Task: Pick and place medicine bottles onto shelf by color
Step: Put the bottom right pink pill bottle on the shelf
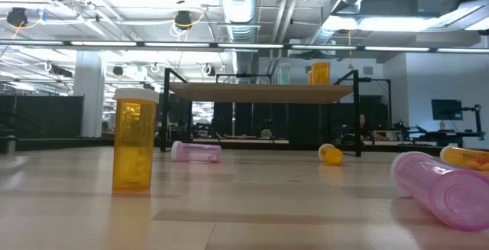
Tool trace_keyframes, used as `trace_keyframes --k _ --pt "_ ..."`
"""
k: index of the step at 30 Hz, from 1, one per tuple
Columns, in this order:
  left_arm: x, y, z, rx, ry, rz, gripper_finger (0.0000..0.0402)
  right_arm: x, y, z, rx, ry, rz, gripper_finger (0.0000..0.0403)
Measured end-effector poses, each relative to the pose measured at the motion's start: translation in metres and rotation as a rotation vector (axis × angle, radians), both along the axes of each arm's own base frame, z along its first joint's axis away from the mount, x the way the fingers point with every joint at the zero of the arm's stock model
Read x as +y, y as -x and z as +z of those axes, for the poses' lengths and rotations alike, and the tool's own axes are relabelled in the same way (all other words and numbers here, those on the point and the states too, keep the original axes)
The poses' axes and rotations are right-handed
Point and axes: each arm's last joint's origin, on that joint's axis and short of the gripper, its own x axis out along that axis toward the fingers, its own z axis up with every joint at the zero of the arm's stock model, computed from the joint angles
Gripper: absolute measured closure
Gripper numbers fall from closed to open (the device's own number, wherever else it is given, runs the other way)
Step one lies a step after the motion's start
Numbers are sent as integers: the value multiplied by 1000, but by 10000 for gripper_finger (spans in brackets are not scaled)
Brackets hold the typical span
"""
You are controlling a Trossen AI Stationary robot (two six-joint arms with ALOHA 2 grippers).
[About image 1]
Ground teal medicine bottle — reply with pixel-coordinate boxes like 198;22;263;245
277;63;293;86

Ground pink medicine bottle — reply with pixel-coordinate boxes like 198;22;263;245
170;140;223;164
390;151;489;232

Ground small orange medicine bottle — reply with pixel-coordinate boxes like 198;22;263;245
112;87;160;194
318;143;345;167
439;145;489;173

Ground black monitor on arm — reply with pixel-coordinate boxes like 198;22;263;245
431;99;483;138

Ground wooden shelf black metal legs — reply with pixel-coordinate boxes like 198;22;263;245
160;68;363;158

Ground black ceiling spotlight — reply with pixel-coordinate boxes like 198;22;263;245
174;10;193;31
6;7;30;28

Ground long LED light bar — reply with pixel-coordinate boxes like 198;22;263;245
0;39;489;51

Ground white building column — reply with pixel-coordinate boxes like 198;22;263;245
73;50;107;138

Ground black partition panel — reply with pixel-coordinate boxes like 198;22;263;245
0;95;85;140

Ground person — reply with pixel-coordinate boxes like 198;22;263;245
357;112;374;140

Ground black standing desk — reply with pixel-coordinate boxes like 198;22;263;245
408;129;486;148

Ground silver ventilation duct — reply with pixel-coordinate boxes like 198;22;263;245
217;0;264;75

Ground black aluminium table frame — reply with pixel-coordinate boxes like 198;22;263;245
0;137;444;155

